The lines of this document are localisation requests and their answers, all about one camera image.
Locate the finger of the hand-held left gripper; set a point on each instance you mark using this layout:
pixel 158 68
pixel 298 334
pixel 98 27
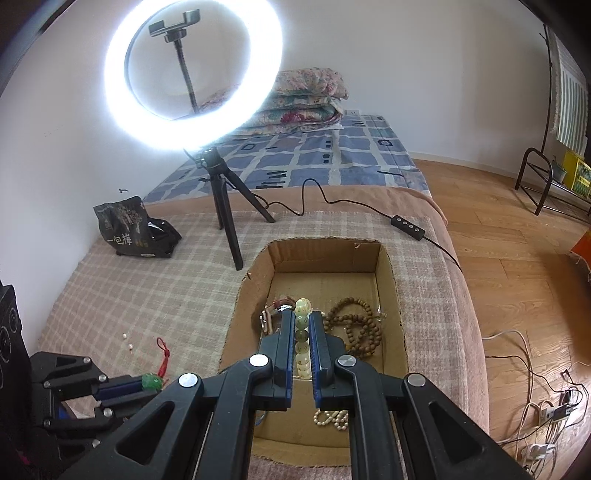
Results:
pixel 120 402
pixel 120 384

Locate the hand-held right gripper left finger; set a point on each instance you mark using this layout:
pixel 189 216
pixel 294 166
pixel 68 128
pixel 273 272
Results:
pixel 287 369

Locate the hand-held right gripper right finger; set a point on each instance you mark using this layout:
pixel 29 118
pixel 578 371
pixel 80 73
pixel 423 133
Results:
pixel 316 369

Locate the cardboard box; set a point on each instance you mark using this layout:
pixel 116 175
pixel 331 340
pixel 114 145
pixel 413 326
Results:
pixel 323 258

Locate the checked beige blanket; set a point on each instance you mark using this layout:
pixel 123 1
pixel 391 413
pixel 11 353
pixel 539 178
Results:
pixel 152 295

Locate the pink plush blanket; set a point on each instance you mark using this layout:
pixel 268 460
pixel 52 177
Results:
pixel 461 323

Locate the black snack bag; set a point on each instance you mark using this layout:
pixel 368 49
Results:
pixel 134 230

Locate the black mini tripod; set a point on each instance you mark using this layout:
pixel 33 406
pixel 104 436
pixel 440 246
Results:
pixel 226 217

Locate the blue patterned bed sheet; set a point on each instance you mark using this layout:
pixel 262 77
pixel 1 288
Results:
pixel 323 152

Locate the white power strip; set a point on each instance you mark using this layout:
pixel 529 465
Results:
pixel 556 410

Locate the folded floral quilt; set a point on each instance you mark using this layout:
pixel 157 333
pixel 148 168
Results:
pixel 304 87

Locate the black metal clothes rack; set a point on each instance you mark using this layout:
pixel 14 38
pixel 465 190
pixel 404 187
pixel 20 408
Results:
pixel 531 175

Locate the orange cloth covered table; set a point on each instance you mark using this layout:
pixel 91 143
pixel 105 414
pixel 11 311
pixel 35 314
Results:
pixel 584 244

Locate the small plant pot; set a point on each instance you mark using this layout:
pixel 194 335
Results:
pixel 559 171

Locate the yellow box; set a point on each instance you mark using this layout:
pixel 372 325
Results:
pixel 579 175

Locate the black phone holder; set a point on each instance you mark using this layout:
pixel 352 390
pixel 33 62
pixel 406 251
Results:
pixel 173 30

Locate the striped towel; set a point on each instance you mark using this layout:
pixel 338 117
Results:
pixel 570 106

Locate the white wall socket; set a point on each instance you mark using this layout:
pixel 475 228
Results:
pixel 353 112

